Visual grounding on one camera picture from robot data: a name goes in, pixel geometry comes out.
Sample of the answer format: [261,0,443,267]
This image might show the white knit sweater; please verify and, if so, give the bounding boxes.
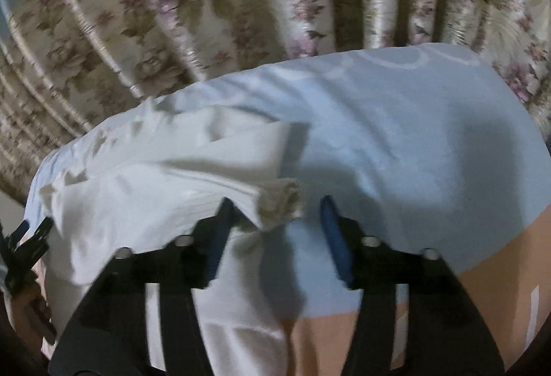
[39,106,302,375]

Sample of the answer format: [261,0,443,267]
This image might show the person's left hand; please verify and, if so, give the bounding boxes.
[5,270,51,359]

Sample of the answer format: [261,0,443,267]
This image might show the blue and peach bedsheet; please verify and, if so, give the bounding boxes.
[25,44,550,375]

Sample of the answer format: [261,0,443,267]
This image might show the floral satin curtain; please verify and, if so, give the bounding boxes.
[1,0,550,202]

